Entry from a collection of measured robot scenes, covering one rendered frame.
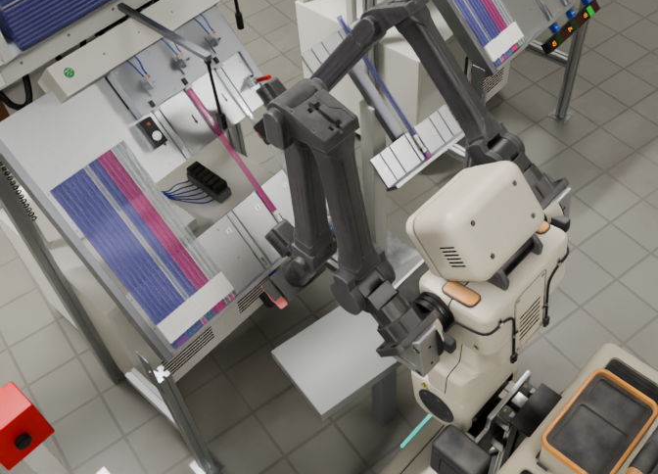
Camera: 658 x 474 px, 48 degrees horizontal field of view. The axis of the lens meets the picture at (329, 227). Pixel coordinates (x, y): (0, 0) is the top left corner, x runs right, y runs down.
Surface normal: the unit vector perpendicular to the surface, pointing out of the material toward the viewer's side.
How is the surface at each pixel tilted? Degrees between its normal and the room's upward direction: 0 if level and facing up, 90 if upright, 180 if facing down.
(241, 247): 47
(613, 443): 0
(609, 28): 0
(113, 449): 0
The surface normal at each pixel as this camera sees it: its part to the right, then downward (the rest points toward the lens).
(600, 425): -0.07, -0.63
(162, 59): 0.50, -0.07
